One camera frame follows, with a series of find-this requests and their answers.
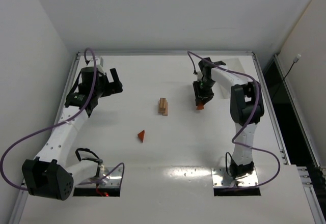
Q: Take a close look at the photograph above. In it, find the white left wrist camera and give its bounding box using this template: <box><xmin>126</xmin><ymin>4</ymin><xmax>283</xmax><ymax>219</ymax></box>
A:
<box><xmin>96</xmin><ymin>56</ymin><xmax>106</xmax><ymax>74</ymax></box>

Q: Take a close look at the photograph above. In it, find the black cable with white plug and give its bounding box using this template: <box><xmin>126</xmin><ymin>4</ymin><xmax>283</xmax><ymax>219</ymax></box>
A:
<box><xmin>271</xmin><ymin>53</ymin><xmax>302</xmax><ymax>100</ymax></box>

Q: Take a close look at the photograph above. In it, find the white plastic bin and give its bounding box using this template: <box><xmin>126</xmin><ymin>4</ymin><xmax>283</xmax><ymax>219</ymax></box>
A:
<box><xmin>213</xmin><ymin>58</ymin><xmax>249</xmax><ymax>99</ymax></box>

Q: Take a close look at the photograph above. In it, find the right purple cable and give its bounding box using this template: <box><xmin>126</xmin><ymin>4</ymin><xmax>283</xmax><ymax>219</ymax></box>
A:
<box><xmin>187</xmin><ymin>50</ymin><xmax>281</xmax><ymax>189</ymax></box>

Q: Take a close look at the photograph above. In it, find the metal base plate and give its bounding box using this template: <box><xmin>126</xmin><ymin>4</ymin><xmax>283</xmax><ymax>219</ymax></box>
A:
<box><xmin>78</xmin><ymin>166</ymin><xmax>123</xmax><ymax>188</ymax></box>
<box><xmin>211</xmin><ymin>167</ymin><xmax>259</xmax><ymax>188</ymax></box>

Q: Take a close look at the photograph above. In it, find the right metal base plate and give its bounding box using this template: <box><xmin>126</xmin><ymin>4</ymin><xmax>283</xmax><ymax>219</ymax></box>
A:
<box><xmin>211</xmin><ymin>167</ymin><xmax>259</xmax><ymax>188</ymax></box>

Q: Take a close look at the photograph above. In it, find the striped dark wood block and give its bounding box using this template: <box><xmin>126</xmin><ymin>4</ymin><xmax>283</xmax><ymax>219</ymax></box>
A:
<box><xmin>158</xmin><ymin>98</ymin><xmax>168</xmax><ymax>116</ymax></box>

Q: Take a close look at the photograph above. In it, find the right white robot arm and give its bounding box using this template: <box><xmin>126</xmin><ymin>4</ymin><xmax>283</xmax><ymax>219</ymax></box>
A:
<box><xmin>193</xmin><ymin>58</ymin><xmax>264</xmax><ymax>179</ymax></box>

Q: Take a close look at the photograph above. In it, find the orange triangle wood block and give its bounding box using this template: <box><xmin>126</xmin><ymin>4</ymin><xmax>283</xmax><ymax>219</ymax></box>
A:
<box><xmin>137</xmin><ymin>130</ymin><xmax>145</xmax><ymax>143</ymax></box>

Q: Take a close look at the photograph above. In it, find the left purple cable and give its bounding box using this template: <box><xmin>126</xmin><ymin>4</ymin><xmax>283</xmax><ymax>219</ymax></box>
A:
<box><xmin>0</xmin><ymin>47</ymin><xmax>125</xmax><ymax>190</ymax></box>

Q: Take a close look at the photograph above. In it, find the purple cable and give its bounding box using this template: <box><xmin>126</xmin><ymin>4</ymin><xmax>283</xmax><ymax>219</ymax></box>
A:
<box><xmin>187</xmin><ymin>50</ymin><xmax>281</xmax><ymax>189</ymax></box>
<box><xmin>0</xmin><ymin>47</ymin><xmax>125</xmax><ymax>190</ymax></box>

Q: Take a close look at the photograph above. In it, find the orange arch wood block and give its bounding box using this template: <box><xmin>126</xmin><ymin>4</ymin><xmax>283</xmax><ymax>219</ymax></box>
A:
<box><xmin>196</xmin><ymin>103</ymin><xmax>204</xmax><ymax>110</ymax></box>

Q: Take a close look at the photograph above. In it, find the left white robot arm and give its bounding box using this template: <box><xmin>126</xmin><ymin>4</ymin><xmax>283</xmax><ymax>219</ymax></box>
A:
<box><xmin>22</xmin><ymin>65</ymin><xmax>123</xmax><ymax>201</ymax></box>

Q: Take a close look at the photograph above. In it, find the aluminium table frame rail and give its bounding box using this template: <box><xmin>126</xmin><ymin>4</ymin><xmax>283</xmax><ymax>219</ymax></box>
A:
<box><xmin>10</xmin><ymin>52</ymin><xmax>81</xmax><ymax>224</ymax></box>

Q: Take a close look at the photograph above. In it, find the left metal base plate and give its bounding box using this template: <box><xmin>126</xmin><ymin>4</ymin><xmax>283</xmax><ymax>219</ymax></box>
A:
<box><xmin>78</xmin><ymin>166</ymin><xmax>123</xmax><ymax>188</ymax></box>

